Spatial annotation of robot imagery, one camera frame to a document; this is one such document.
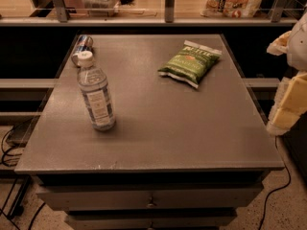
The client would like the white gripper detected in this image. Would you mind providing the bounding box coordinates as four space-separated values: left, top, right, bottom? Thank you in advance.
267 13 307 136

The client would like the clear plastic water bottle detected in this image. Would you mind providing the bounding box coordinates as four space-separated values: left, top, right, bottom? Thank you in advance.
77 51 115 131

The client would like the colourful snack bag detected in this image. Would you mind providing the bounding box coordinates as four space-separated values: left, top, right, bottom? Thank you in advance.
201 0 262 18

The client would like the green chip bag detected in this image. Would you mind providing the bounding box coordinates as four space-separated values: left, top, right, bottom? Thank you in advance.
157 40 222 88

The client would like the upper grey drawer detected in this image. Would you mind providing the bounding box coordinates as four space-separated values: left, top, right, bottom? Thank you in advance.
36 183 263 211

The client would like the grey drawer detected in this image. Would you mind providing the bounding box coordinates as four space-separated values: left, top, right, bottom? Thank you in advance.
65 209 237 230
36 183 263 211

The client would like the clear plastic container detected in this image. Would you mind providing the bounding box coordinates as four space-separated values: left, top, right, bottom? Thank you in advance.
83 0 119 17

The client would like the red bull can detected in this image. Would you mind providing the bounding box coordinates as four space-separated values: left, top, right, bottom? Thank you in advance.
71 34 93 66

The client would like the lower grey drawer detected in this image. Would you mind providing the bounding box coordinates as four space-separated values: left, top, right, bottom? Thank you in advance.
65 209 237 230

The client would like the black cable right floor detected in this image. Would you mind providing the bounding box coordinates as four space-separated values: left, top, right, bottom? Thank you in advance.
257 136 293 230

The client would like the grey metal shelf frame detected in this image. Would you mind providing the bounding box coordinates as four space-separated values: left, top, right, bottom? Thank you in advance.
0 0 306 27

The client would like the black cables left floor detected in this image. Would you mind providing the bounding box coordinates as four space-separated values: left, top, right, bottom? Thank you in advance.
0 118 46 230

